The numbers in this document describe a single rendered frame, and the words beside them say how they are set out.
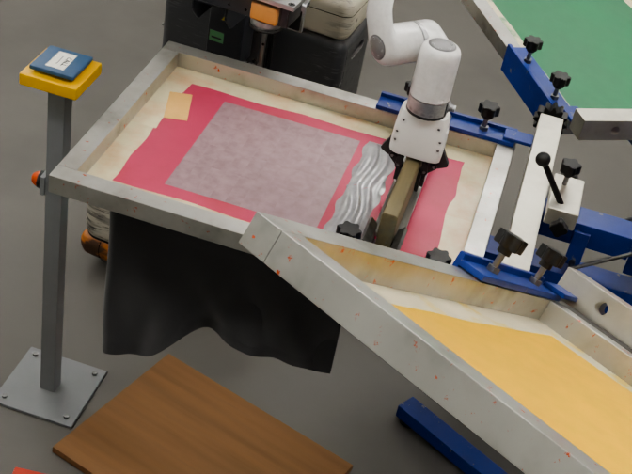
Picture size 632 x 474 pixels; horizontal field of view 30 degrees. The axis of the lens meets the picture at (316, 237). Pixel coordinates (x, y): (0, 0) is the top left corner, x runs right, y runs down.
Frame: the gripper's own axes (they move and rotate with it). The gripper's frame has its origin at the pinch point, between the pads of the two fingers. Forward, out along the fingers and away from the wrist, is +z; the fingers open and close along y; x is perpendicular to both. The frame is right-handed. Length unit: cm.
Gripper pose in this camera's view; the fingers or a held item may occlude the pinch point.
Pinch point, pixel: (409, 176)
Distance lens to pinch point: 227.2
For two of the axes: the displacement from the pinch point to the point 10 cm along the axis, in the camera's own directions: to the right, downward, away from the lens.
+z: -1.6, 7.9, 6.0
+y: -9.5, -2.9, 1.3
